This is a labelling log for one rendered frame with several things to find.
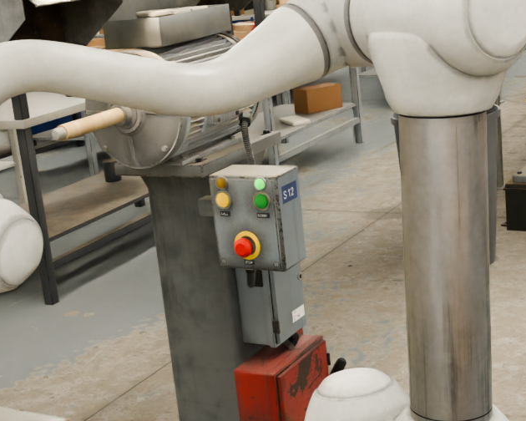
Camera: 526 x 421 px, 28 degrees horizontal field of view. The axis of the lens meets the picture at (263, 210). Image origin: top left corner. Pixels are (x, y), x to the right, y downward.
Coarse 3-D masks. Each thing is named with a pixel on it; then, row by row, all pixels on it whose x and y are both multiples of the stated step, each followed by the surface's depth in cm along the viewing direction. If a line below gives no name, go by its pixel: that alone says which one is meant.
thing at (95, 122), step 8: (104, 112) 214; (112, 112) 215; (120, 112) 217; (80, 120) 207; (88, 120) 208; (96, 120) 210; (104, 120) 212; (112, 120) 214; (120, 120) 217; (56, 128) 204; (64, 128) 203; (72, 128) 204; (80, 128) 206; (88, 128) 208; (96, 128) 210; (72, 136) 204
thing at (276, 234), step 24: (240, 168) 217; (264, 168) 214; (288, 168) 212; (216, 192) 214; (240, 192) 211; (264, 192) 208; (288, 192) 211; (216, 216) 215; (240, 216) 212; (264, 216) 209; (288, 216) 211; (216, 240) 217; (264, 240) 211; (288, 240) 212; (240, 264) 215; (264, 264) 213; (288, 264) 212
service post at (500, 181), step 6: (498, 96) 613; (498, 102) 614; (498, 120) 614; (498, 126) 614; (498, 132) 615; (498, 138) 616; (498, 144) 617; (498, 150) 618; (498, 156) 619; (498, 162) 620; (498, 168) 621; (498, 174) 621; (498, 180) 623; (498, 186) 624; (504, 186) 619
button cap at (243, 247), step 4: (240, 240) 211; (244, 240) 211; (236, 244) 211; (240, 244) 211; (244, 244) 210; (248, 244) 210; (236, 248) 211; (240, 248) 211; (244, 248) 211; (248, 248) 210; (252, 248) 211; (236, 252) 212; (240, 252) 211; (244, 252) 211; (248, 252) 211; (240, 256) 212; (244, 256) 212
